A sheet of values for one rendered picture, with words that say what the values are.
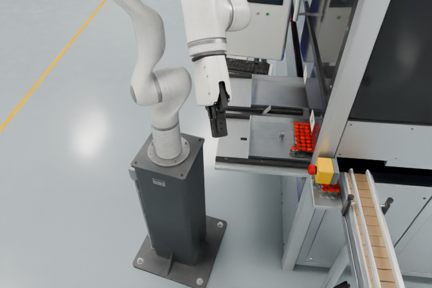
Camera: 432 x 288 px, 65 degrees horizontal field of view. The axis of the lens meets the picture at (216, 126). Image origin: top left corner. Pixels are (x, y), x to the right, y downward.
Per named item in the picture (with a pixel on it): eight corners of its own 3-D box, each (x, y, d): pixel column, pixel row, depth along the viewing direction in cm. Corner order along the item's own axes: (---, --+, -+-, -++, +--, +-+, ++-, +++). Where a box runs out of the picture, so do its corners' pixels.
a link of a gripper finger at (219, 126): (209, 107, 73) (213, 137, 73) (214, 107, 70) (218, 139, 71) (222, 105, 74) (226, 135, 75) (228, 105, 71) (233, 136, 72)
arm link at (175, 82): (146, 116, 143) (136, 69, 126) (186, 103, 149) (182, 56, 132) (155, 134, 135) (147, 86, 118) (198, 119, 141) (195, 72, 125)
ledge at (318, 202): (344, 184, 140) (345, 181, 139) (350, 211, 131) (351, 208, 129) (309, 181, 141) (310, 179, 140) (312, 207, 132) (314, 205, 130)
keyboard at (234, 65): (269, 65, 214) (270, 62, 212) (267, 78, 204) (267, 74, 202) (208, 56, 221) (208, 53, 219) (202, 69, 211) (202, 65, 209)
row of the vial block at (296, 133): (296, 128, 161) (298, 121, 158) (299, 157, 148) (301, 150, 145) (292, 128, 161) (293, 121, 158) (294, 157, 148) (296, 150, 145)
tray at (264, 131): (321, 125, 163) (322, 119, 160) (328, 166, 144) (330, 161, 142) (249, 120, 165) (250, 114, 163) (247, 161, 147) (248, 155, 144)
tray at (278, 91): (313, 83, 187) (314, 78, 185) (319, 114, 169) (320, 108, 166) (251, 79, 190) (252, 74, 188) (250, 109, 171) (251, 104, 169)
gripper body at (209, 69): (184, 57, 76) (191, 107, 77) (199, 49, 66) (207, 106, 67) (215, 54, 78) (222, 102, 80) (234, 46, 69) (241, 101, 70)
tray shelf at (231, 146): (311, 80, 192) (312, 78, 191) (328, 179, 142) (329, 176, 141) (227, 75, 196) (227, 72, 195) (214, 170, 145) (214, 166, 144)
